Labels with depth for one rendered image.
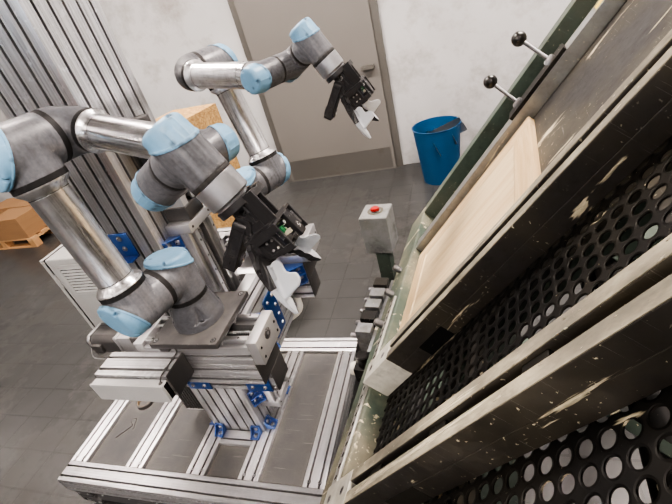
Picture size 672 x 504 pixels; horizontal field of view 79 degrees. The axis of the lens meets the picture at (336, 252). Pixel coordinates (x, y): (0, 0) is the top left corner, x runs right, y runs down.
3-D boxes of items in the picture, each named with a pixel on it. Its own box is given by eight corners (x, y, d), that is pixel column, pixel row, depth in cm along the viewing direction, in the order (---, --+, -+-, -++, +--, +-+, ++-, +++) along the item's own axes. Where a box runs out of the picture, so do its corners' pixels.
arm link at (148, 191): (192, 192, 79) (219, 167, 72) (149, 223, 72) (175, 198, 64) (163, 159, 77) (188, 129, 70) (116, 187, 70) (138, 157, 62)
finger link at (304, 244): (338, 249, 76) (302, 237, 70) (315, 262, 80) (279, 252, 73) (334, 235, 78) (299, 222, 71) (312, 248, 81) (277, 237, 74)
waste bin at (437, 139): (469, 163, 398) (465, 106, 368) (471, 184, 364) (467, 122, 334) (420, 170, 413) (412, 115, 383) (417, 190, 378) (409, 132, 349)
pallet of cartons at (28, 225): (82, 215, 553) (65, 188, 532) (39, 246, 494) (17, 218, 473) (23, 222, 588) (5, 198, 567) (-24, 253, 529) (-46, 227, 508)
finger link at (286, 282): (306, 306, 62) (283, 252, 64) (280, 320, 65) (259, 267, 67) (318, 303, 65) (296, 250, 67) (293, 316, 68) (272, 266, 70)
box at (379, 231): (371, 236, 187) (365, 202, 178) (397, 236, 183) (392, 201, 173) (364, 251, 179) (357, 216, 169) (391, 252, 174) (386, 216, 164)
